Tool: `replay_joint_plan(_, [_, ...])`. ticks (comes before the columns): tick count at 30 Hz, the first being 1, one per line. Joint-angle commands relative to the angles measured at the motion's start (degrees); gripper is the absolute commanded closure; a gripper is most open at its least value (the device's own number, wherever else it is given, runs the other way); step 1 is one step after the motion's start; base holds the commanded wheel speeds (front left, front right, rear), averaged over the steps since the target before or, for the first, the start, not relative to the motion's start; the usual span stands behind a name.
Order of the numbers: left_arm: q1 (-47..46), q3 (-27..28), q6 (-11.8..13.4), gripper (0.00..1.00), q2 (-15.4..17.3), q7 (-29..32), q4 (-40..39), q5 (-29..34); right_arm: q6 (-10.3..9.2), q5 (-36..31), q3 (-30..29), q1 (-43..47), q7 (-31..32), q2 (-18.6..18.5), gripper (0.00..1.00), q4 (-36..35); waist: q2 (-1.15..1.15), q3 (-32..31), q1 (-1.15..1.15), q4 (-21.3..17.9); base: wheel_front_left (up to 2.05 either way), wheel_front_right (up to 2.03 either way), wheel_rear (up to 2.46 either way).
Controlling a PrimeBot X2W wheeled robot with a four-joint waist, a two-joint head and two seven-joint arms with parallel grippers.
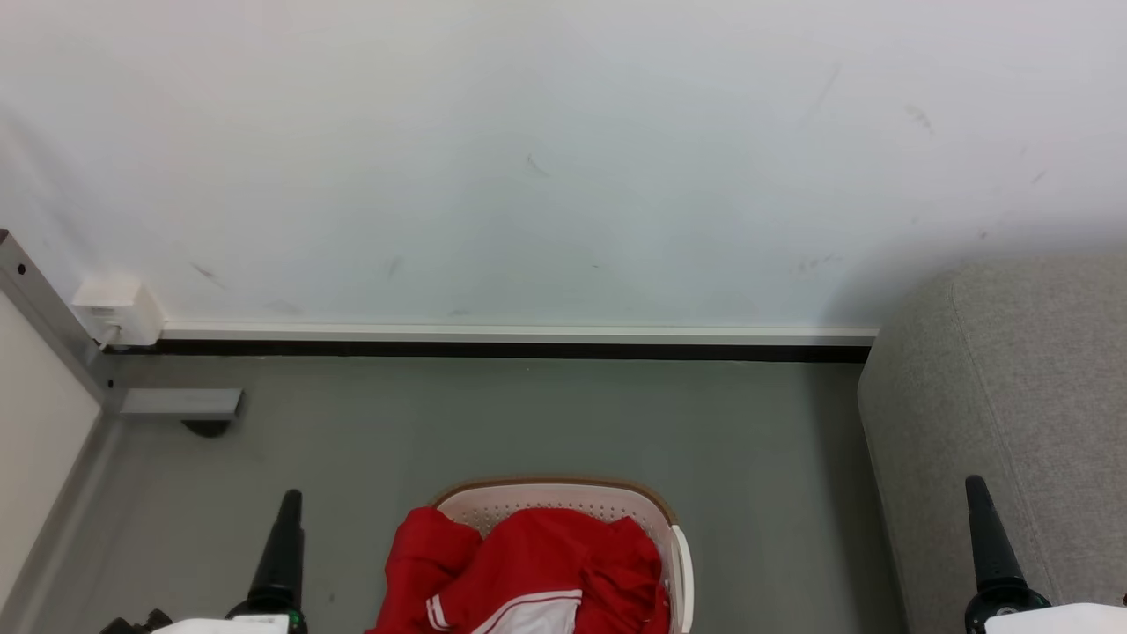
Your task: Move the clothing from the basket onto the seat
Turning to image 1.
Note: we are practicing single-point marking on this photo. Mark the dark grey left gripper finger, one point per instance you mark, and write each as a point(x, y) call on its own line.
point(283, 555)

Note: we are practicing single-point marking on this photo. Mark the grey metal frame foot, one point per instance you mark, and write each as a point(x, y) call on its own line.
point(40, 423)

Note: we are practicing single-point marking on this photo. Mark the white and dark left gripper body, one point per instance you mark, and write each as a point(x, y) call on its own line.
point(264, 622)

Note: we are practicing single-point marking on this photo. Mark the white wall socket box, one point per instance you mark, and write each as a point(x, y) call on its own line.
point(119, 310)

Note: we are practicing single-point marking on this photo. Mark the grey fabric sofa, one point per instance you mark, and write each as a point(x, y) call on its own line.
point(1030, 423)

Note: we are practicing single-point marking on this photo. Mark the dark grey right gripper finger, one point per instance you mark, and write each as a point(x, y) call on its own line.
point(991, 541)

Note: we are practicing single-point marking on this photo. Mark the black caster wheel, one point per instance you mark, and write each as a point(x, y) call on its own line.
point(207, 428)

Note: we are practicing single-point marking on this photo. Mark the grey metal partition foot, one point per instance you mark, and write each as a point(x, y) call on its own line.
point(180, 402)

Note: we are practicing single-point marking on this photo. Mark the white plastic laundry basket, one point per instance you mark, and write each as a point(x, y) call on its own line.
point(572, 497)

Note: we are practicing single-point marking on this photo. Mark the white and dark right gripper body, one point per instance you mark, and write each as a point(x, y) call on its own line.
point(1012, 615)

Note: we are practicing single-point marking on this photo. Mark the red and white garment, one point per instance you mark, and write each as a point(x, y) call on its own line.
point(528, 572)

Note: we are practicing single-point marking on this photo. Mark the white and black baseboard strip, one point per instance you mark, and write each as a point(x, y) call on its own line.
point(528, 342)

